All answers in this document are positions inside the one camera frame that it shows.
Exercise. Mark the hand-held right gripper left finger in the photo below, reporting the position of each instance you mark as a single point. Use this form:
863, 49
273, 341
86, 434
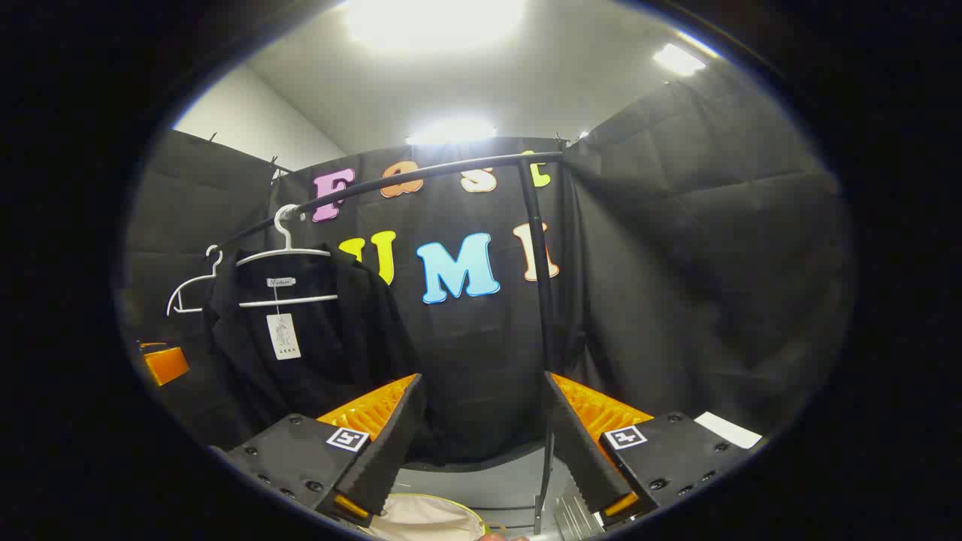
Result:
394, 443

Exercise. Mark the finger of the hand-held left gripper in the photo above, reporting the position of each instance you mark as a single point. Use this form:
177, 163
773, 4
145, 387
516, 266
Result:
167, 366

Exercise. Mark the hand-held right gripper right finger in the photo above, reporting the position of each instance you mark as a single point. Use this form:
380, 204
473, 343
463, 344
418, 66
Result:
575, 443

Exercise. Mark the beige laundry hamper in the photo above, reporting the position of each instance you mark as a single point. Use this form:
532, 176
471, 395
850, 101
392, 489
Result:
428, 522

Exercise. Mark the black knit garment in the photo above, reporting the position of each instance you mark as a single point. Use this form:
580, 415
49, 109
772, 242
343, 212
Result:
331, 361

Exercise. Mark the white plastic hanger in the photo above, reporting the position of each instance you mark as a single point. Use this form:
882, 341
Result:
219, 264
301, 301

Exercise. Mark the black metal clothes rack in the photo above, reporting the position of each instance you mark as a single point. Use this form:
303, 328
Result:
535, 248

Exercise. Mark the black backdrop cloth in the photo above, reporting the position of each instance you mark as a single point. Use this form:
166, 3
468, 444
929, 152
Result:
676, 263

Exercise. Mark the ceiling light panel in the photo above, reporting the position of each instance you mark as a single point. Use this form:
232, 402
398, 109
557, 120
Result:
679, 59
432, 19
451, 132

